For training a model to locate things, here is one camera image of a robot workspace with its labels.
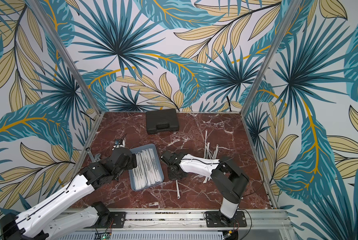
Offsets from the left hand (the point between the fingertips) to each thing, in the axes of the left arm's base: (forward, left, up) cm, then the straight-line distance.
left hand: (129, 160), depth 77 cm
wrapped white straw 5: (-5, -41, -15) cm, 44 cm away
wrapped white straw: (-13, -26, -15) cm, 33 cm away
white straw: (-2, -1, -15) cm, 15 cm away
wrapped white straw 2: (+16, -43, -15) cm, 48 cm away
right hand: (-2, -23, -15) cm, 28 cm away
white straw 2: (+1, -5, -14) cm, 15 cm away
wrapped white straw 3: (+15, -45, -14) cm, 50 cm away
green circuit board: (-31, +8, -18) cm, 37 cm away
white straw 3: (+3, -8, -15) cm, 17 cm away
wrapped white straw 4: (+14, -49, -15) cm, 54 cm away
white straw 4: (+5, -11, -16) cm, 20 cm away
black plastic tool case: (+37, -12, -12) cm, 41 cm away
